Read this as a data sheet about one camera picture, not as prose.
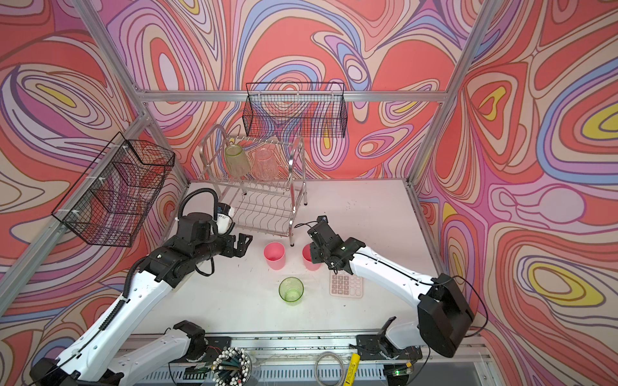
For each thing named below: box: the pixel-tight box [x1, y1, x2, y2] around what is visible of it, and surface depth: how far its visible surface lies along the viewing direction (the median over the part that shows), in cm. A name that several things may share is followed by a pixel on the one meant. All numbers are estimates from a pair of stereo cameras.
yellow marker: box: [342, 353, 362, 386], surface depth 70 cm
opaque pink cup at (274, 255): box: [263, 241, 286, 272], surface depth 90 cm
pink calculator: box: [329, 270, 365, 299], surface depth 87 cm
